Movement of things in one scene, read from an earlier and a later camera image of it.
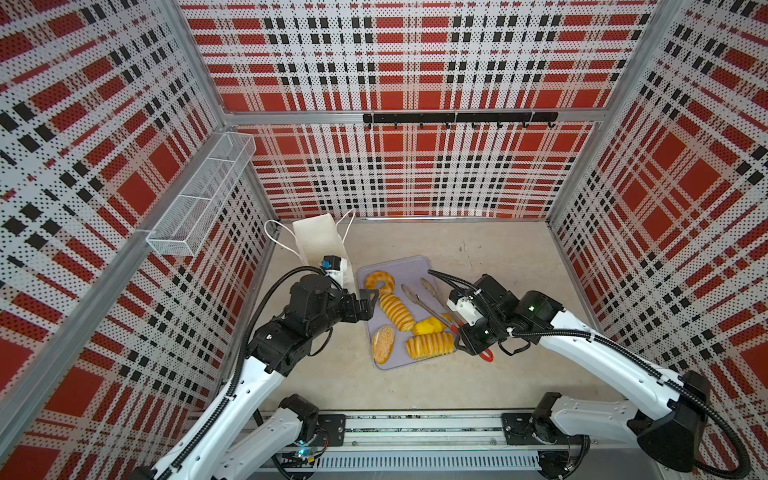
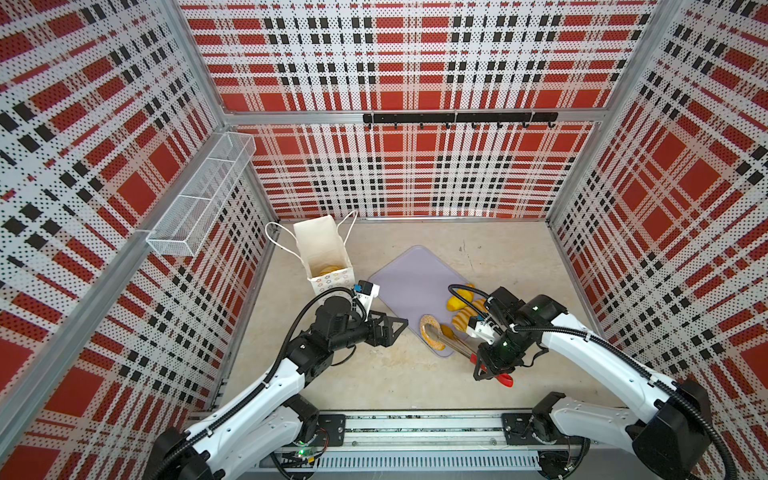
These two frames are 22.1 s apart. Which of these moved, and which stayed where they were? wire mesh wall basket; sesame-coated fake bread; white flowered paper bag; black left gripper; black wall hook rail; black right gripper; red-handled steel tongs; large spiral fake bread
Moved: red-handled steel tongs; large spiral fake bread; sesame-coated fake bread; black left gripper; black right gripper
Stayed: black wall hook rail; white flowered paper bag; wire mesh wall basket
